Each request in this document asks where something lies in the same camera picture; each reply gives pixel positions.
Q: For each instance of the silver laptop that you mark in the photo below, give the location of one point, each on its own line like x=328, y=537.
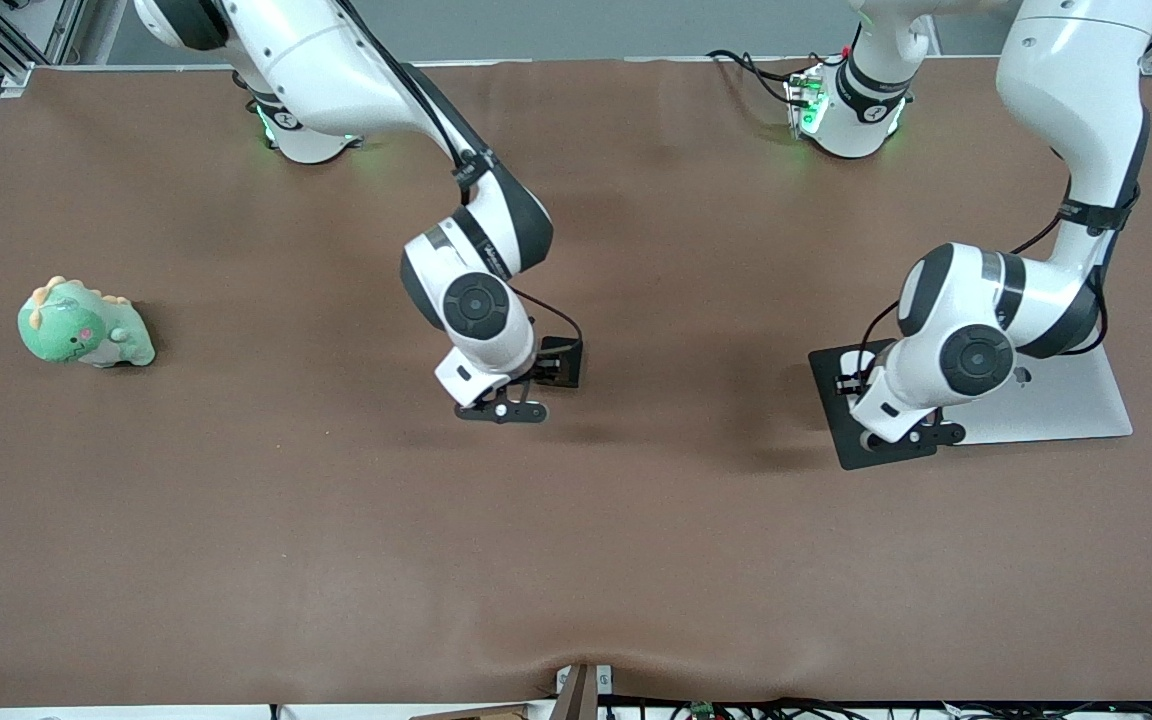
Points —
x=1076, y=410

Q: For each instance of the small green circuit board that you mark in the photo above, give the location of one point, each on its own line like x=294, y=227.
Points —
x=702, y=711

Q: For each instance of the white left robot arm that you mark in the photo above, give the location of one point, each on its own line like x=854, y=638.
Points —
x=1066, y=90

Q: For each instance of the green dinosaur plush toy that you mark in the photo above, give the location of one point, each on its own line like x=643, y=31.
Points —
x=66, y=330

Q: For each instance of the black mouse pad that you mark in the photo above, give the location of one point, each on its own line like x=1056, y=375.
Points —
x=833, y=415

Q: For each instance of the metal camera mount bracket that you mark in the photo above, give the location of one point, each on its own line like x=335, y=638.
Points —
x=576, y=695

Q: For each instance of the metal connector panel green light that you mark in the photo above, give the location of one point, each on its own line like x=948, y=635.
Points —
x=806, y=110

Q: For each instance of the brown table cover sheet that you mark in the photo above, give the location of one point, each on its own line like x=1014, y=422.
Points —
x=436, y=520

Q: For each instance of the small black box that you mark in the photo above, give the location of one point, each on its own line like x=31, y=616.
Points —
x=574, y=372

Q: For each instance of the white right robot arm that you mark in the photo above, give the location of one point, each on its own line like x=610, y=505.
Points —
x=336, y=70

